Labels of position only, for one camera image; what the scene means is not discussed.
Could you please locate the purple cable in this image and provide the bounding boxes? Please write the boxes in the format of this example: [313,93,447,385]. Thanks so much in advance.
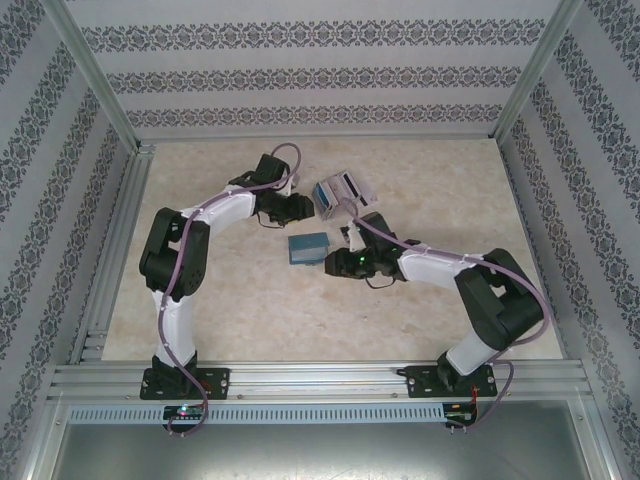
[157,142,304,441]
[344,197,549,434]

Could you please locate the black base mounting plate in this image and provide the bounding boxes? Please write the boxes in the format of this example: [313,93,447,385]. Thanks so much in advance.
[141,367,232,401]
[397,364,499,399]

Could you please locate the blue-grey box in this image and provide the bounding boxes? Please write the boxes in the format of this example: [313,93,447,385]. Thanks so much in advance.
[288,231,331,267]

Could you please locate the grey metal sheet panel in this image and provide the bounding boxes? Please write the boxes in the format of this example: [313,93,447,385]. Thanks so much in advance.
[47,422,616,480]

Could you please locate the white card red houses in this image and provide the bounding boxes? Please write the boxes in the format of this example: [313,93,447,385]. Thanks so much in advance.
[344,172,380,207]

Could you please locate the aluminium side rail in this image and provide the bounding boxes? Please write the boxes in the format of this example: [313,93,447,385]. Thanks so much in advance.
[69,142,156,364]

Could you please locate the grey slotted cable duct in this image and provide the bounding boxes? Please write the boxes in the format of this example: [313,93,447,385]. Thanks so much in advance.
[67,403,446,424]

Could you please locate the mixed credit card bundle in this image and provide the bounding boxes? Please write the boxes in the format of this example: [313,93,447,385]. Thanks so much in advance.
[324,174,359,217]

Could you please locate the long aluminium base rail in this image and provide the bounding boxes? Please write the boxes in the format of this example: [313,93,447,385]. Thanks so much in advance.
[47,363,589,402]

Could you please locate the aluminium frame post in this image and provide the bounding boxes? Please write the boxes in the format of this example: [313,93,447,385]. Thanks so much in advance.
[42,0,142,151]
[492,0,584,142]

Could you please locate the clear acrylic card holder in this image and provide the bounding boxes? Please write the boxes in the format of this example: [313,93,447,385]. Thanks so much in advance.
[312,169,366,221]

